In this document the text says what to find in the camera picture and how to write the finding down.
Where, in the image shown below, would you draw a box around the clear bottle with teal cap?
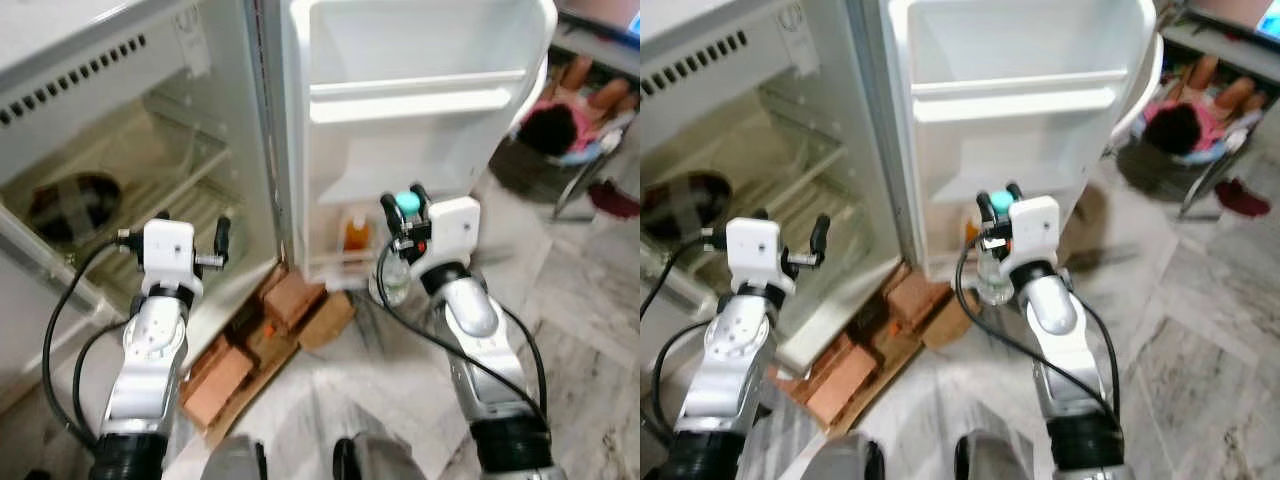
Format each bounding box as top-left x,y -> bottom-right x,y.
372,189 -> 423,308
975,189 -> 1015,307

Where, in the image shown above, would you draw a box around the ribbed clear fridge shelf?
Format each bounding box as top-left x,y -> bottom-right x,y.
740,150 -> 901,271
100,150 -> 276,281

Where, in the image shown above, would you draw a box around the grey fridge cabinet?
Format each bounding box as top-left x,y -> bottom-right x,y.
0,0 -> 293,401
640,0 -> 911,379

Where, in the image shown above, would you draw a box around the dark round bowl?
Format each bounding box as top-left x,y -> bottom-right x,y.
28,172 -> 123,247
642,172 -> 734,243

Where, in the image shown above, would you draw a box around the white door shelf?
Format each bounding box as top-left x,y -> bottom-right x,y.
912,88 -> 1119,124
308,88 -> 519,125

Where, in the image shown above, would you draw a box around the red clay brick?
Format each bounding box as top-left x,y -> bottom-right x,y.
805,343 -> 881,428
183,338 -> 257,429
885,270 -> 948,333
262,268 -> 327,333

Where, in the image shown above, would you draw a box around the white vented freezer panel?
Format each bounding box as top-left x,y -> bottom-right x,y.
640,25 -> 851,181
0,20 -> 251,186

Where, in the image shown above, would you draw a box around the person in pink shirt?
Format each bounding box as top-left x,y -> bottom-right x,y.
515,55 -> 641,166
1140,55 -> 1263,161

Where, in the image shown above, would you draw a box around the white label sticker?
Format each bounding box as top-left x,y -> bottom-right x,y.
776,3 -> 811,76
173,5 -> 213,69

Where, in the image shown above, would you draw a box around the grey robot left leg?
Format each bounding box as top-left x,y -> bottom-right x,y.
800,432 -> 886,480

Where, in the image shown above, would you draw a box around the grey robot leg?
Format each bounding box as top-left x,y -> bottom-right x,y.
333,435 -> 431,480
955,430 -> 1051,480
800,432 -> 886,480

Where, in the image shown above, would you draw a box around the grey robot right leg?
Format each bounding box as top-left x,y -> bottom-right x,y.
955,430 -> 1051,480
333,435 -> 431,480

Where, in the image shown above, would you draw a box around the grey desk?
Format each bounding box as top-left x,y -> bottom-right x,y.
553,0 -> 641,79
1160,0 -> 1280,76

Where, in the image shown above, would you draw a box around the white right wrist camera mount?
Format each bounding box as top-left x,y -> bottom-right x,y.
1008,196 -> 1062,278
425,196 -> 483,273

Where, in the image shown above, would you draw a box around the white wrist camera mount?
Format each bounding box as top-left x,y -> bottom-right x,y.
724,216 -> 784,298
1008,196 -> 1062,278
142,218 -> 199,298
425,196 -> 483,273

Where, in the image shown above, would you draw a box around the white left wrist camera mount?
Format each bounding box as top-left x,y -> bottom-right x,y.
724,216 -> 784,298
142,218 -> 199,298

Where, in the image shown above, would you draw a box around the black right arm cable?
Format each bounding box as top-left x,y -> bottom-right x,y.
954,235 -> 1121,423
373,238 -> 551,426

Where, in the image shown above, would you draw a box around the long black left arm cable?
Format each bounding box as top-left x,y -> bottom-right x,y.
640,238 -> 726,321
42,238 -> 136,451

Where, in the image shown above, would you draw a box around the white door shelf rail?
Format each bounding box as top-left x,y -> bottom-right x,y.
308,70 -> 528,103
908,70 -> 1133,101

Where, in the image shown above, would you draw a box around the metal frame chair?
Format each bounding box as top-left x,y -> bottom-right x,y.
1180,130 -> 1251,216
553,135 -> 626,219

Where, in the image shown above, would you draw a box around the short black left arm cable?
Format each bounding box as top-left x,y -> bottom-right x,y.
72,320 -> 131,441
651,345 -> 706,441

